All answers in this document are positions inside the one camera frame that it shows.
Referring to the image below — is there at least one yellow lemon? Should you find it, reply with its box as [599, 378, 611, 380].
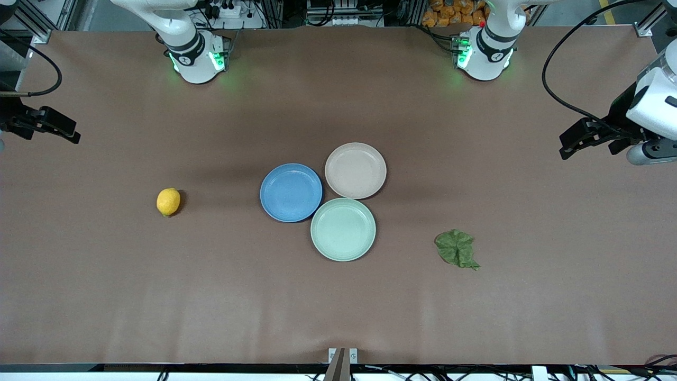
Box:
[157, 188, 181, 217]

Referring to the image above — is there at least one green lettuce leaf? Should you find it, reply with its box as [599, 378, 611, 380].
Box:
[434, 229, 481, 271]

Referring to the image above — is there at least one bag of orange fruit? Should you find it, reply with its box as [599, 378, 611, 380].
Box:
[422, 0, 488, 28]

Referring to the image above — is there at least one white power strip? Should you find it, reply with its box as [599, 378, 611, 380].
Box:
[204, 0, 242, 20]

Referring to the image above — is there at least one beige plate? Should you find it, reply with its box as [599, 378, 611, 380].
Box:
[325, 142, 387, 200]

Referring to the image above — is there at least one blue plate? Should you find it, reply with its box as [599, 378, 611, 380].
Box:
[260, 163, 323, 223]

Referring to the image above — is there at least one pale green plate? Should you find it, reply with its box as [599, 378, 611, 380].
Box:
[310, 198, 377, 262]

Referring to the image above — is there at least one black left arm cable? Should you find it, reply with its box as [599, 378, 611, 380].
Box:
[542, 0, 644, 136]

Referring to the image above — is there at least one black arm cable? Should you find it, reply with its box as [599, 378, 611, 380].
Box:
[0, 30, 63, 98]
[542, 0, 644, 136]

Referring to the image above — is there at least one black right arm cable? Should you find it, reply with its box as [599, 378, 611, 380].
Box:
[0, 30, 63, 98]

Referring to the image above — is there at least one aluminium frame profile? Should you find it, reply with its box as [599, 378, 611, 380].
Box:
[634, 0, 673, 38]
[31, 0, 75, 44]

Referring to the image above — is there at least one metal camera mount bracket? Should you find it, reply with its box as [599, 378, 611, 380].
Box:
[324, 348, 359, 381]

